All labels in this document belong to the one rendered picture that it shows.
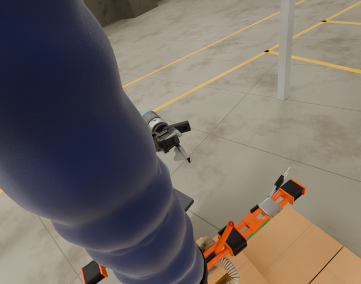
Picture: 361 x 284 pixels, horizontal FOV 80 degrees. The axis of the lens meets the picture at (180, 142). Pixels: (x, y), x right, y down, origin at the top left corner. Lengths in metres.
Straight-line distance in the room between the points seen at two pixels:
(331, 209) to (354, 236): 0.28
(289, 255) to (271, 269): 0.15
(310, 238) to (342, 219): 0.82
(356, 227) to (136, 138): 2.38
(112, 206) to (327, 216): 2.34
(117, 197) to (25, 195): 0.11
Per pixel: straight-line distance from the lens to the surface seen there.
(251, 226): 1.00
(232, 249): 0.96
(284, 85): 3.77
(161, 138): 0.90
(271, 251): 1.73
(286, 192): 1.08
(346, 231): 2.52
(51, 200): 0.33
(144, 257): 0.48
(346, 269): 1.77
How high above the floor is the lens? 2.15
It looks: 40 degrees down
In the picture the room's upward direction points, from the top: 19 degrees counter-clockwise
